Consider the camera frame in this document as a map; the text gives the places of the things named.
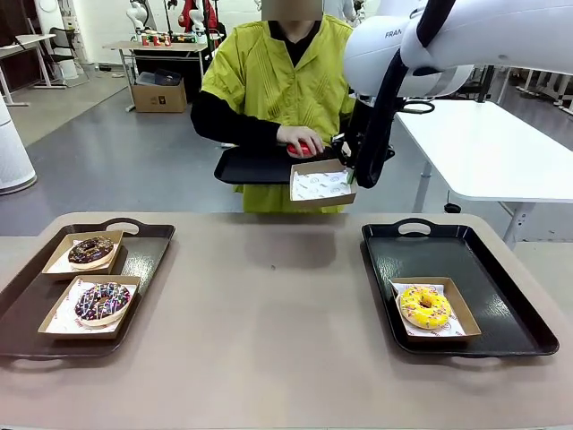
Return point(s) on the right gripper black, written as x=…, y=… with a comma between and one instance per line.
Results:
x=362, y=125

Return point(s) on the white printed paper liner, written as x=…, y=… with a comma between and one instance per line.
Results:
x=454, y=329
x=60, y=267
x=62, y=322
x=318, y=186

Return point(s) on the red handheld item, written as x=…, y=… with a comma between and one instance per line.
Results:
x=299, y=151

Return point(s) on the brown cardboard food box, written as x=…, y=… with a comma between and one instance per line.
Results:
x=58, y=264
x=67, y=336
x=322, y=202
x=465, y=313

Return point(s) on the yellow sprinkled donut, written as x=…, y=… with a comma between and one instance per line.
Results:
x=436, y=313

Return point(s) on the chocolate donut with colourful sprinkles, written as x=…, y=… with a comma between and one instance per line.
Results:
x=103, y=253

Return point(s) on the chocolate donut with white drizzle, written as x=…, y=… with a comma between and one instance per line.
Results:
x=116, y=304

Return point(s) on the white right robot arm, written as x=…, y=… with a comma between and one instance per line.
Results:
x=380, y=49

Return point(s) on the person's right forearm black sleeve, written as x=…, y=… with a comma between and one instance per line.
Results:
x=242, y=130

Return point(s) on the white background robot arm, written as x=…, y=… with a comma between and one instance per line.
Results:
x=136, y=15
x=197, y=20

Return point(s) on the dark brown serving tray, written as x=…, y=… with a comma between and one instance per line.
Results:
x=147, y=251

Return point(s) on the person's right hand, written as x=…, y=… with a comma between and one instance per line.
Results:
x=297, y=134

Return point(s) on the person in yellow-green jacket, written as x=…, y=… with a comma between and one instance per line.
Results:
x=268, y=80

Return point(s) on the large white table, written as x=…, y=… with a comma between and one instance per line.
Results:
x=492, y=152

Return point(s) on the black stand pole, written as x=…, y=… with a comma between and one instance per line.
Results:
x=485, y=85

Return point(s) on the brown cardboard shipping box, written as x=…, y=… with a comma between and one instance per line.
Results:
x=159, y=99

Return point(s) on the clear plastic storage bin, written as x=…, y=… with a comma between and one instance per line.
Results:
x=159, y=78

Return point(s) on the red cans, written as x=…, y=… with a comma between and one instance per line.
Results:
x=156, y=41

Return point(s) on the wooden-top table with white legs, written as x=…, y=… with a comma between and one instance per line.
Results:
x=152, y=45

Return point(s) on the black office chair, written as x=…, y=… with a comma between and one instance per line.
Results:
x=67, y=49

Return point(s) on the white cylindrical air purifier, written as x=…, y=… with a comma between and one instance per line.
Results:
x=13, y=148

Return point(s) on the small white desk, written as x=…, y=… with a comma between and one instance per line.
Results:
x=22, y=42

